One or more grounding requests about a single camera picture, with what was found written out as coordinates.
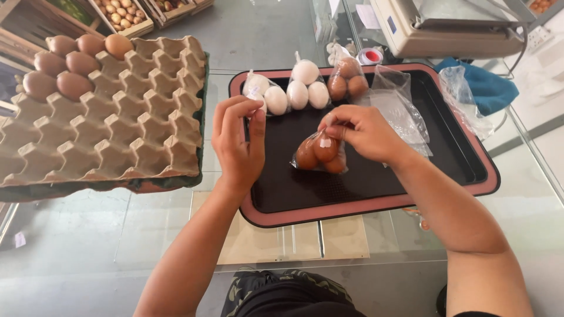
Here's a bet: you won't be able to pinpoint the wooden crate of pale eggs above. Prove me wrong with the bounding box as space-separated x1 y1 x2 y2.
87 0 155 38

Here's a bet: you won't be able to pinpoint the beige cardboard sheet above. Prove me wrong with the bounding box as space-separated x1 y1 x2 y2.
189 190 371 266

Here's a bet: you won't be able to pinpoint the small bag of brown eggs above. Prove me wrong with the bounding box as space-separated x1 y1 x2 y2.
290 127 349 175

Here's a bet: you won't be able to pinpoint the grey scale cable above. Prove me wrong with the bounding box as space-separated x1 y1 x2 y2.
507 24 530 76

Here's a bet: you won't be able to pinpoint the white knotted plastic bag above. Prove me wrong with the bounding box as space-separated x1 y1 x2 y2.
325 42 358 67

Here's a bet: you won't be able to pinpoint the crumpled clear plastic bag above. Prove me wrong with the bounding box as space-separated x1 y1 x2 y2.
438 65 495 141

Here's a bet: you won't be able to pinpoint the empty clear plastic bags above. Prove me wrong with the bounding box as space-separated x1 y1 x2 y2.
352 65 434 158

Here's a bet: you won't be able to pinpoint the grey cardboard egg tray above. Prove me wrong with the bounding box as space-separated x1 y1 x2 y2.
0 35 208 188

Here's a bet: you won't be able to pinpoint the red and white tape roll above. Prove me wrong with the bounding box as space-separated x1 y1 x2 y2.
356 47 384 66

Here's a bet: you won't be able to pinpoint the person's right hand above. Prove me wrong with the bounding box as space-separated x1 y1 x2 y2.
317 105 413 167

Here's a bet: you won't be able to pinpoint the tied bag of brown eggs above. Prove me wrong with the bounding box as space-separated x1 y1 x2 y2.
327 56 370 102

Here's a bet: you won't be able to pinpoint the person's left hand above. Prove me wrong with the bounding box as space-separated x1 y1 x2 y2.
211 94 268 191

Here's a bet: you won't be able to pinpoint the blue cloth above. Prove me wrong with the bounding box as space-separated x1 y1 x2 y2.
434 56 520 118

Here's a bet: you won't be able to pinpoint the beige weighing scale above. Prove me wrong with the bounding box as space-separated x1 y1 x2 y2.
369 0 529 60

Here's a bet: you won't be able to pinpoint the black tray with pink rim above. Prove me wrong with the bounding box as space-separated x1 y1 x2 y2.
228 63 501 229

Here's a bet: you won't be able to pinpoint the person's camouflage shorts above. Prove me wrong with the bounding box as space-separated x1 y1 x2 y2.
220 267 367 317

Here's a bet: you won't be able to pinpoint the bag of white eggs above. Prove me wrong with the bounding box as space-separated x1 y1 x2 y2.
242 69 290 118
286 51 331 111

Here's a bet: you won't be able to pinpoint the white power strip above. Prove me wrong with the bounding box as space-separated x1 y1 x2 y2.
526 26 554 52

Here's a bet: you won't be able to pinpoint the wooden crate of produce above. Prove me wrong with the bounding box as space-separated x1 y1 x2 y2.
145 0 215 28

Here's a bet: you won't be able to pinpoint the group of loose brown eggs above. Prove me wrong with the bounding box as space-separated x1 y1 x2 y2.
22 34 134 103

